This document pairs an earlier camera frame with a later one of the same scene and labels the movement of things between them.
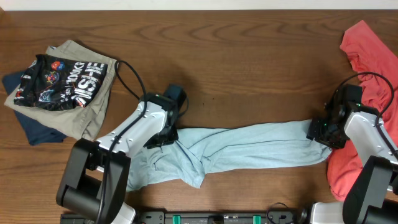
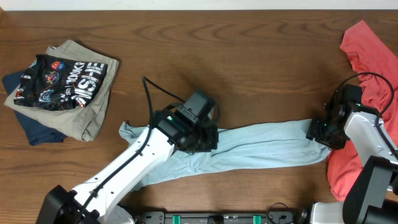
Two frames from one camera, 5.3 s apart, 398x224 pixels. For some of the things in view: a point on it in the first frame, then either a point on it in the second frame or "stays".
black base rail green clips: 182,217 stays
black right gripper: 319,134 stays
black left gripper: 162,139 -> 206,139
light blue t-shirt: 194,150 stays
